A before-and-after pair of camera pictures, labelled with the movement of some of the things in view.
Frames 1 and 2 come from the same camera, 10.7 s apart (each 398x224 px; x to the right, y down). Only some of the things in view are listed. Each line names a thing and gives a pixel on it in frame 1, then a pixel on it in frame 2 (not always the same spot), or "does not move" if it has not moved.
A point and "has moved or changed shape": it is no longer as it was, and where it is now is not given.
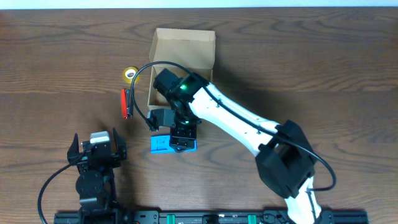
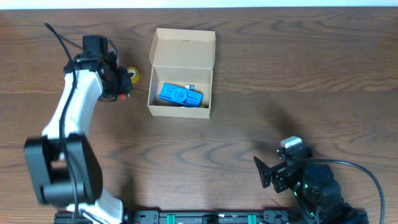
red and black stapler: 125,100 has moved or changed shape
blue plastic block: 160,144 has moved or changed shape
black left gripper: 74,156 to 125,83
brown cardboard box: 193,49 does not move
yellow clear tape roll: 129,73 does not move
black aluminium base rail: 206,217 does not move
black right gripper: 178,139 to 279,173
